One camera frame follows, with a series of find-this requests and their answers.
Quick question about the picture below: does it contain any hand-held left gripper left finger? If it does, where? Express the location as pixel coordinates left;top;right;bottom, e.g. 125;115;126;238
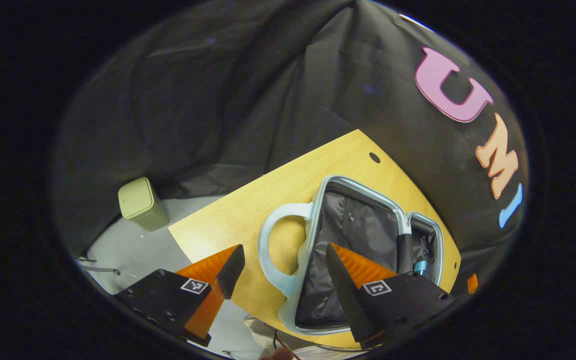
113;243;247;348

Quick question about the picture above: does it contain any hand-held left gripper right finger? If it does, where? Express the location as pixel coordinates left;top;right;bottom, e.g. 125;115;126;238
323;242;457;352

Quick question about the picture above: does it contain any white suitcase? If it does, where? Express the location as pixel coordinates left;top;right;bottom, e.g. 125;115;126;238
258;174;445;337

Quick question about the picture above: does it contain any white cloth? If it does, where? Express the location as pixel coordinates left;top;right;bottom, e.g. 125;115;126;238
244;316;364;360

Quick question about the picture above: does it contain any green trash bin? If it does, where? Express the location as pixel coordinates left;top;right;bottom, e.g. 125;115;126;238
117;176;171;233

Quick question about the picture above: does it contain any black backdrop cloth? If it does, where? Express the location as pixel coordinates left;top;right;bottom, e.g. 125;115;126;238
50;0;530;296

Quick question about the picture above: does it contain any grey floor cable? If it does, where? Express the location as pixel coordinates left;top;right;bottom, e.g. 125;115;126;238
75;255;122;277

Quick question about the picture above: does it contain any red cable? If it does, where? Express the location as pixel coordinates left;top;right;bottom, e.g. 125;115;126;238
263;322;301;360

